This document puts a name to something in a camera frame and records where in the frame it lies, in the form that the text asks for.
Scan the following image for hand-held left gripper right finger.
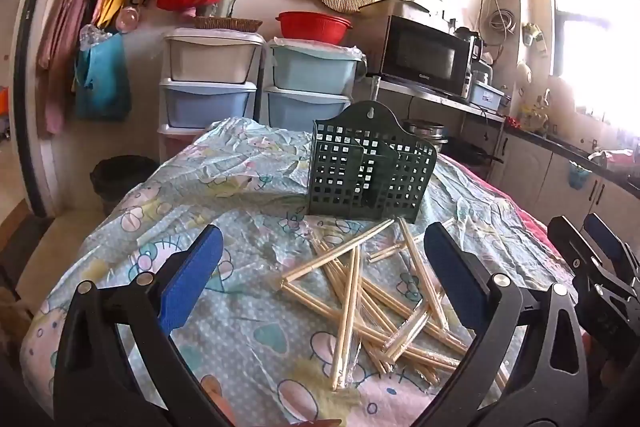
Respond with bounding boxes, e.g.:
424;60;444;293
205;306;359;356
415;223;589;427

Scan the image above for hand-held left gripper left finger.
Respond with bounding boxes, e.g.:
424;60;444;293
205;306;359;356
52;224;236;427

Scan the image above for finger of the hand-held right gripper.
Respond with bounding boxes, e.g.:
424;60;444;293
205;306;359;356
547;216;608;303
582;213;640;283

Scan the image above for bunch of chopsticks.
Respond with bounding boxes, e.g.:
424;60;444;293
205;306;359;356
274;217;508;393

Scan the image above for green plastic utensil holder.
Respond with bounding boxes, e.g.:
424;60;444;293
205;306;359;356
306;101;438;224

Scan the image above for person's left hand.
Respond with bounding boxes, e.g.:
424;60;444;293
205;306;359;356
207;377;343;427

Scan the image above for cartoon printed bed sheet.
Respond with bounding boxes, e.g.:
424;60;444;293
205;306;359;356
20;117;581;427

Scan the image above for blue hanging caddy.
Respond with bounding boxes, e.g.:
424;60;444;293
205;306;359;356
569;161;592;190

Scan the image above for kitchen counter cabinets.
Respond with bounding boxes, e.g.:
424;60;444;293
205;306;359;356
487;127;640;233

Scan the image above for black trash bin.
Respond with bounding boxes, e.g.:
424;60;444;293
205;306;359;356
90;155;160;215

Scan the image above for black frying pan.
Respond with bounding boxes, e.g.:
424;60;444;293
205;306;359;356
440;139;503;165

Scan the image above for stainless steel pots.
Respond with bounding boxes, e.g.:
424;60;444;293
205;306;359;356
402;119;448;142

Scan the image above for blue dish box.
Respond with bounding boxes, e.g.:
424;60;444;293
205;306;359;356
470;82;511;110

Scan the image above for metal kitchen shelf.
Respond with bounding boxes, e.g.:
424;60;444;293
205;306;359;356
370;77;507;142

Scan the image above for window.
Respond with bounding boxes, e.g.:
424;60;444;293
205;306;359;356
547;0;640;138

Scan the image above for drawer tower with beige drawer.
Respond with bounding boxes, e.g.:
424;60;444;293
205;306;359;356
157;28;266;162

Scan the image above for black microwave oven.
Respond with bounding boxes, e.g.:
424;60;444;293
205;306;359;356
377;14;473;98

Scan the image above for blue hanging bag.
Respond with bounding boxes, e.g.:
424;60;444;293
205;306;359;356
75;32;132;120

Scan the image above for drawer tower with blue drawers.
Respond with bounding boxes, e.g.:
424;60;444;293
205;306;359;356
262;38;366;132

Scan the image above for wicker basket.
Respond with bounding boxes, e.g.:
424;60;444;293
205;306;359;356
192;17;263;32

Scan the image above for pink hanging garment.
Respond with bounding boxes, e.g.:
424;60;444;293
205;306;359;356
37;0;106;138

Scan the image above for red plastic basin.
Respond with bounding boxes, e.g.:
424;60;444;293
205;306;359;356
275;11;353;48

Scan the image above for coiled white cable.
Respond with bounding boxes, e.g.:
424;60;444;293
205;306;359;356
487;9;516;35

